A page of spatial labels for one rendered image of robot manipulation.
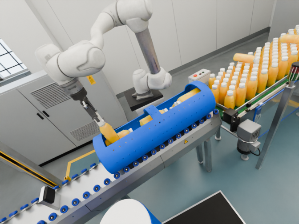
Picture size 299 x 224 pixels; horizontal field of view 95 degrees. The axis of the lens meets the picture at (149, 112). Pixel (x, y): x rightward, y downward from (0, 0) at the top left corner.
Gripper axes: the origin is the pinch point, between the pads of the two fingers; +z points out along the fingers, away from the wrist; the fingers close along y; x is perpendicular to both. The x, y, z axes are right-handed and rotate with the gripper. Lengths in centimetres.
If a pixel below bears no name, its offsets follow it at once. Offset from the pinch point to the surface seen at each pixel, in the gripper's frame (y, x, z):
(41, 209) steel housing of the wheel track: -3, -68, 43
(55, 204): 3, -54, 39
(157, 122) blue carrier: 9.3, 29.6, 18.3
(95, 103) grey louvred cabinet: -152, -16, 59
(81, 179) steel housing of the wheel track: -7, -38, 43
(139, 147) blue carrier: 13.2, 11.8, 24.9
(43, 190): -2, -54, 27
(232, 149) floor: 2, 114, 139
